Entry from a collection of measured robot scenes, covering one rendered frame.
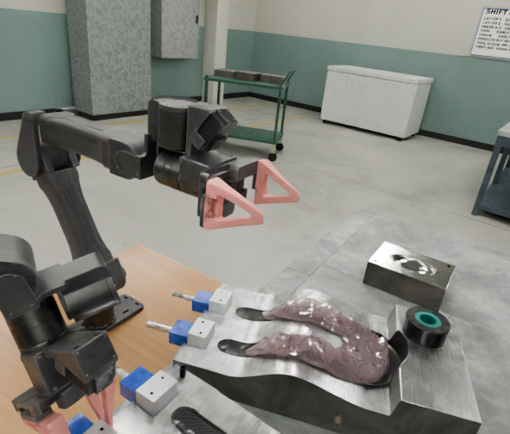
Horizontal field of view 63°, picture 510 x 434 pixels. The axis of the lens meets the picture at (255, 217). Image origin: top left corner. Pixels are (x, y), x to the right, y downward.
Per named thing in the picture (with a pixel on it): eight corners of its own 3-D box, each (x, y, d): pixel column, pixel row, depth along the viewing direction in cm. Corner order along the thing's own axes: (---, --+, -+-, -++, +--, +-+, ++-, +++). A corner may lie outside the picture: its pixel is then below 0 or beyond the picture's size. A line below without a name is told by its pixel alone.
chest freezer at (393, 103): (419, 136, 694) (434, 77, 655) (403, 142, 637) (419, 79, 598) (338, 117, 773) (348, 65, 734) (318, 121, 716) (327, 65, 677)
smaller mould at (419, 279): (362, 282, 113) (367, 261, 110) (379, 261, 125) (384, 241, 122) (438, 313, 104) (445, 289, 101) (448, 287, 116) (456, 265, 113)
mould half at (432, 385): (171, 381, 76) (172, 335, 71) (220, 302, 99) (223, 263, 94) (459, 471, 66) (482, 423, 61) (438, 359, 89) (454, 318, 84)
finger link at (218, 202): (286, 182, 53) (227, 164, 57) (257, 198, 47) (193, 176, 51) (278, 230, 55) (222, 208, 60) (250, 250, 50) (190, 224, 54)
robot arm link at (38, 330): (80, 324, 55) (59, 276, 54) (80, 335, 50) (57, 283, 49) (25, 349, 52) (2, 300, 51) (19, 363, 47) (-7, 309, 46)
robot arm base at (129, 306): (145, 279, 91) (123, 268, 94) (64, 325, 76) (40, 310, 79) (146, 308, 95) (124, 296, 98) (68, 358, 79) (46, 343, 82)
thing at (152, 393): (95, 385, 66) (92, 359, 64) (119, 366, 70) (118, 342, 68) (153, 429, 60) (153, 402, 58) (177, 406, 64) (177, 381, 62)
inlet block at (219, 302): (167, 310, 90) (167, 289, 88) (177, 297, 95) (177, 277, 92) (223, 325, 87) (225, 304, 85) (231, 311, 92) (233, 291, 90)
